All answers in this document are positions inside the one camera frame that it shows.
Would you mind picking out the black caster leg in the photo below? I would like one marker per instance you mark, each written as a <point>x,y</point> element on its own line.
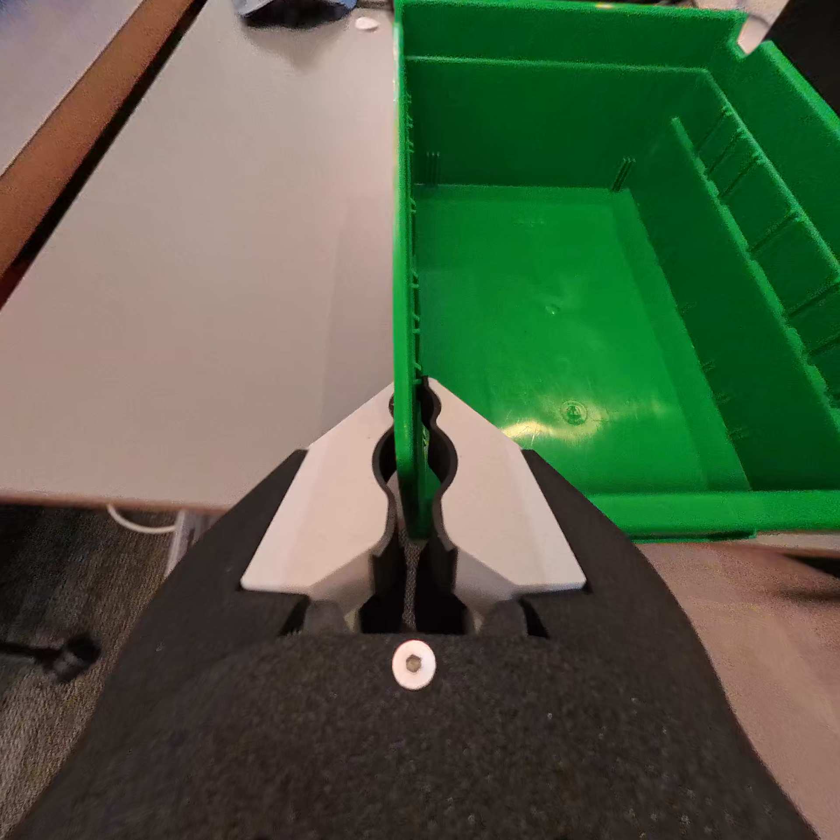
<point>65,656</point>

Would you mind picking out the white round sticker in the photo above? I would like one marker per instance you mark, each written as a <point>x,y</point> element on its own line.
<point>367,24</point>

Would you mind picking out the green plastic bin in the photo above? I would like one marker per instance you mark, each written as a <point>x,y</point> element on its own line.
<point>558,295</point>

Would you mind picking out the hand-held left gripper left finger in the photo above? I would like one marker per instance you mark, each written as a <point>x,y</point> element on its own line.
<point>321,518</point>

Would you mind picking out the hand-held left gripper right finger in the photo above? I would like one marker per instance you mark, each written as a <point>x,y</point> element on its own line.
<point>512,518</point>

